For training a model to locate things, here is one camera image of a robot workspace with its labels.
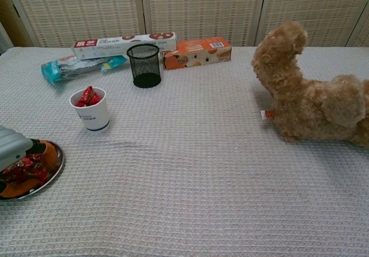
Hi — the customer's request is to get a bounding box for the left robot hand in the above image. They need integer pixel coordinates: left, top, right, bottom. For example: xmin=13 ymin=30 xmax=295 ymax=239
xmin=0 ymin=125 xmax=58 ymax=198

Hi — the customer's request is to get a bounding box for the pile of red-wrapped candies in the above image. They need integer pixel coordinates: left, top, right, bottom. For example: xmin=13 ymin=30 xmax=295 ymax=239
xmin=0 ymin=153 xmax=50 ymax=188

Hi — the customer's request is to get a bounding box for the white paper cup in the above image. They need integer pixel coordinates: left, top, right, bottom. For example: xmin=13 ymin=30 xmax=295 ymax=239
xmin=69 ymin=86 xmax=111 ymax=134

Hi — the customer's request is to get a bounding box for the round metal plate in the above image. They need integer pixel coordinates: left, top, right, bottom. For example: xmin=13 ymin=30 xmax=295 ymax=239
xmin=0 ymin=139 xmax=65 ymax=202

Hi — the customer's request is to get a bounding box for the teal silver snack bag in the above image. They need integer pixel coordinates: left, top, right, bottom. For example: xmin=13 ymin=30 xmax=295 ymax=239
xmin=40 ymin=54 xmax=116 ymax=82

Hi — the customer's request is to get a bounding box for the brown wooden screen panel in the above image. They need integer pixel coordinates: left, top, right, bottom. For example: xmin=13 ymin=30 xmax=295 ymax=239
xmin=0 ymin=0 xmax=32 ymax=50

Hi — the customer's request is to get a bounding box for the long white baking paper box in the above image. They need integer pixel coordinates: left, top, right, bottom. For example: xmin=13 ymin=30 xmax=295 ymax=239
xmin=71 ymin=31 xmax=177 ymax=61

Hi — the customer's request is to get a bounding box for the woven folding screen panel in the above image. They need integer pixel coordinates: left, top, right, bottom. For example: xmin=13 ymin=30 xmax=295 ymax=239
xmin=5 ymin=0 xmax=146 ymax=48
xmin=345 ymin=7 xmax=369 ymax=48
xmin=140 ymin=0 xmax=268 ymax=47
xmin=255 ymin=0 xmax=369 ymax=47

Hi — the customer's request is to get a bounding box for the black mesh pen holder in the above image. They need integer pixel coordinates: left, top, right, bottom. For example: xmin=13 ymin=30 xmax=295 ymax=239
xmin=126 ymin=43 xmax=161 ymax=89

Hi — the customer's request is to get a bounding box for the white woven tablecloth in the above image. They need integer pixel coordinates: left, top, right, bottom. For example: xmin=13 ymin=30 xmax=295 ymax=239
xmin=0 ymin=46 xmax=369 ymax=257

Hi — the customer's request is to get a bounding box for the orange cardboard box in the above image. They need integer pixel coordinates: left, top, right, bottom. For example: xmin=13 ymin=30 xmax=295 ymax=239
xmin=162 ymin=36 xmax=232 ymax=70

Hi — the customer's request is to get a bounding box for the brown plush teddy bear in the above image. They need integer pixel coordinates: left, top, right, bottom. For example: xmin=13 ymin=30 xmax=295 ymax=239
xmin=251 ymin=20 xmax=369 ymax=148

